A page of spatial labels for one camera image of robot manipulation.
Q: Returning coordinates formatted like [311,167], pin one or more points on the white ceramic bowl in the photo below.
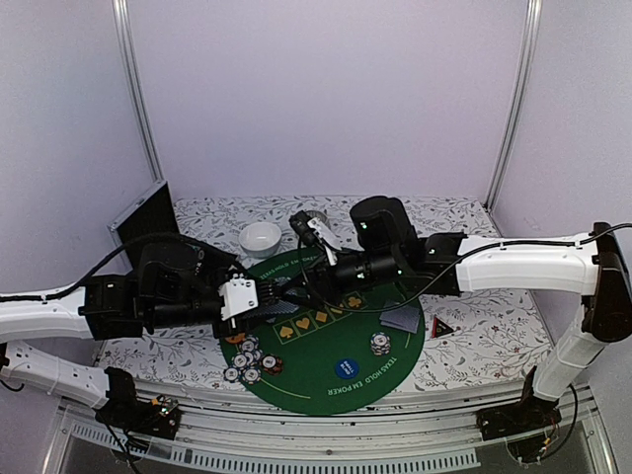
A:
[260,240]

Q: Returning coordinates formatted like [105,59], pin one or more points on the grey playing card deck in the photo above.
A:
[280,308]

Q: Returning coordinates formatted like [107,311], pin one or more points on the right aluminium frame post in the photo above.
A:
[526,55]

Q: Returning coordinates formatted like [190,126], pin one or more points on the left aluminium frame post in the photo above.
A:
[133,80]

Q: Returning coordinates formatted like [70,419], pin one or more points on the red black poker chip stack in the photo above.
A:
[272,364]

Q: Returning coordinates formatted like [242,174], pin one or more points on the orange big blind button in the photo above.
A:
[236,339]

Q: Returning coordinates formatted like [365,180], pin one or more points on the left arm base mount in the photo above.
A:
[159,417]

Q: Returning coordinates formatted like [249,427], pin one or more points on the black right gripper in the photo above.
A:
[320,272]

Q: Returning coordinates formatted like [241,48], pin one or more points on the striped grey ceramic cup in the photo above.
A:
[312,213]

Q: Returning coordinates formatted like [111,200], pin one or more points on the round green poker mat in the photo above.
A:
[311,342]

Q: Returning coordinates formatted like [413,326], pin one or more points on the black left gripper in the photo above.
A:
[229,330]

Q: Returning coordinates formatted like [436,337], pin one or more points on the playing cards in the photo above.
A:
[405,319]

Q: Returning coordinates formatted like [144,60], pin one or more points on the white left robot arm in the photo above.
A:
[161,280]

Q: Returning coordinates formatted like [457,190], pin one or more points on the blue poker chip stack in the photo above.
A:
[380,344]

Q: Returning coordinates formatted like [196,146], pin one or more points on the blue poker chips pile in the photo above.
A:
[243,361]

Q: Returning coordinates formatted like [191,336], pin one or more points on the black triangular all-in marker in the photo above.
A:
[440,329]

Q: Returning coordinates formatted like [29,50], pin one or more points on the aluminium frame post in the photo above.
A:
[133,80]
[526,55]

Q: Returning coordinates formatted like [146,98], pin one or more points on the aluminium poker chip case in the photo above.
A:
[153,213]

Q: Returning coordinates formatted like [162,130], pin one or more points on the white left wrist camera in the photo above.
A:
[241,295]

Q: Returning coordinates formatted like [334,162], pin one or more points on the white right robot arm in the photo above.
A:
[590,265]

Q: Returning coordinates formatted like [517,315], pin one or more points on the blue small blind button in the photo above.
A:
[347,368]

